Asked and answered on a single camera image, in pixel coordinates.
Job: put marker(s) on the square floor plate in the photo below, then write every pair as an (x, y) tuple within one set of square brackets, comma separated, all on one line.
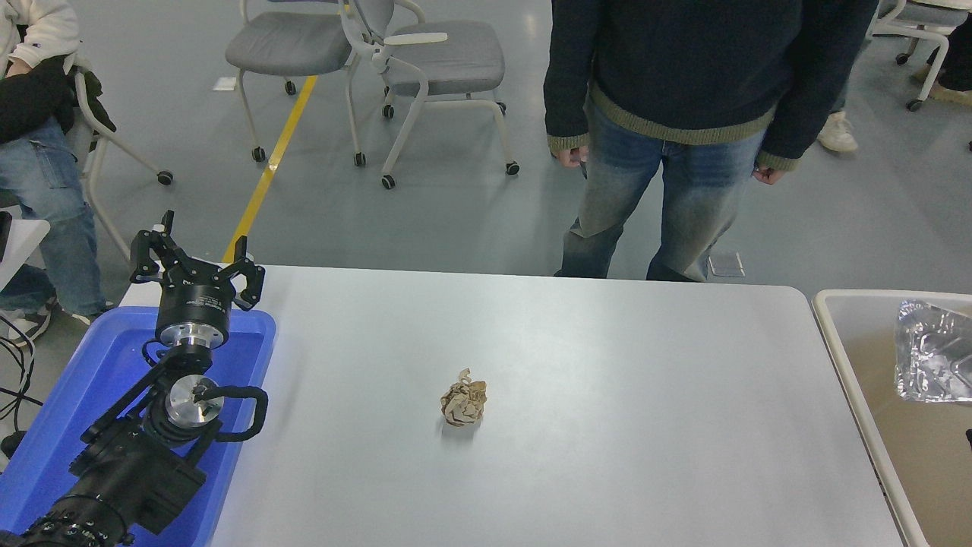
[(726, 264)]

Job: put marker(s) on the person with white shoe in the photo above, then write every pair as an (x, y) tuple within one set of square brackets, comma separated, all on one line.
[(837, 133)]

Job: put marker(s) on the grey chair with armrests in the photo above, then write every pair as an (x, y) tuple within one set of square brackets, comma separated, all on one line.
[(448, 61)]

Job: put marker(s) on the small white side table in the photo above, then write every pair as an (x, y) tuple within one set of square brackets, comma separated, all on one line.
[(19, 243)]

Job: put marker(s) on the standing person's right hand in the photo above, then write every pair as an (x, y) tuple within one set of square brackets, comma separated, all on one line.
[(571, 156)]

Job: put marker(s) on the standing person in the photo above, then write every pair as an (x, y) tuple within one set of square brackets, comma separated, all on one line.
[(683, 68)]

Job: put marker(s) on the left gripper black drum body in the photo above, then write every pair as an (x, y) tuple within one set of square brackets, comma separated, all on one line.
[(195, 302)]

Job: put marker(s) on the white chair with castors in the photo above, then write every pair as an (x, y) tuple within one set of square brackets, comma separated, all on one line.
[(919, 23)]

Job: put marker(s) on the silver foil tray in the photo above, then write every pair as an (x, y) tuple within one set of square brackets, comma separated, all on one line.
[(934, 357)]

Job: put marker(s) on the large pale bin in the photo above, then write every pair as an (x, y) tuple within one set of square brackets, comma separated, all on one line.
[(911, 471)]

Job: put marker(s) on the standing person's left hand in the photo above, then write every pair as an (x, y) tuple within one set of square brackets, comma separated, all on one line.
[(767, 175)]

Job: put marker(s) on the grey seat chair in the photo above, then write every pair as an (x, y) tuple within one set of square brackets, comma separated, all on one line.
[(288, 45)]

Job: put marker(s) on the white frame chair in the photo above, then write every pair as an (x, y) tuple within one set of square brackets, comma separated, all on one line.
[(106, 144)]

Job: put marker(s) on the black garment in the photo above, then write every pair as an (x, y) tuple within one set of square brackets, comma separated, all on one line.
[(34, 95)]

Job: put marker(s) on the crumpled tan paper ball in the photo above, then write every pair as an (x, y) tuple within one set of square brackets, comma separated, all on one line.
[(463, 399)]

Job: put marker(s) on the person with dark trousers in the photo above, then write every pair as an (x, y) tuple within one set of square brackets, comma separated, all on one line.
[(957, 64)]

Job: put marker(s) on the seated person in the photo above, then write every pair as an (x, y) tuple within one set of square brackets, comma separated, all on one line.
[(38, 190)]

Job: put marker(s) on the blue plastic tray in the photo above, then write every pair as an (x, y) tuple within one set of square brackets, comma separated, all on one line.
[(83, 380)]

